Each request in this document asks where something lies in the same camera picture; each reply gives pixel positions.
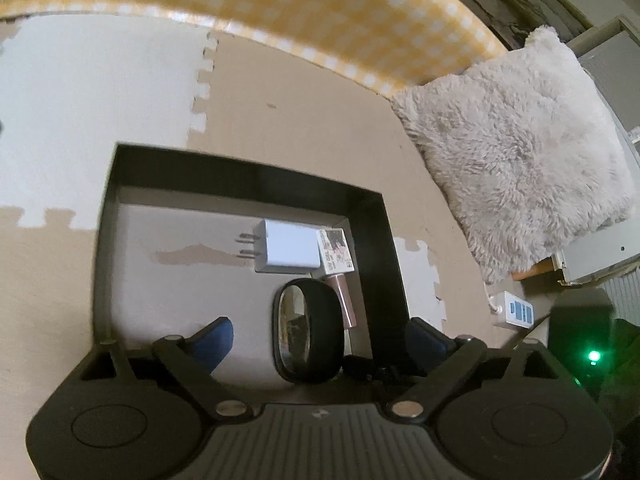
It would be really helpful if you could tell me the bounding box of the black device with green LED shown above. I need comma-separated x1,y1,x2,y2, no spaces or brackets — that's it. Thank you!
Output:
548,288,639,401

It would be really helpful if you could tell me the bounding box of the UV gel polish bottle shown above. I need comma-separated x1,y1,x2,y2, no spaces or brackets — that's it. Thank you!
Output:
316,228,358,330

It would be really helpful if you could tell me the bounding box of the dark wooden furniture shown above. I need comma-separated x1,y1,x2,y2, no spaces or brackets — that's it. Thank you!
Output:
494,0,592,49

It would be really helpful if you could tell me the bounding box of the black open box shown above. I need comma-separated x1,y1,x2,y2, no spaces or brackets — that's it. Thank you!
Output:
92,144,409,363

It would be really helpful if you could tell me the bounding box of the yellow checkered cloth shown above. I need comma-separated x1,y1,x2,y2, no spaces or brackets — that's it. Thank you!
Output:
1,0,504,96

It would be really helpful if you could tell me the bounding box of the white USB wall charger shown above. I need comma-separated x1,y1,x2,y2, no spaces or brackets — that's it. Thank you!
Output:
238,219,321,274

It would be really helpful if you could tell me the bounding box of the black computer mouse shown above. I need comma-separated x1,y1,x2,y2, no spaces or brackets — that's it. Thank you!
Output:
271,278,345,386

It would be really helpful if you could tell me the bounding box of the fluffy white cushion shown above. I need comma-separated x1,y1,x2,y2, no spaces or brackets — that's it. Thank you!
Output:
392,26,607,283

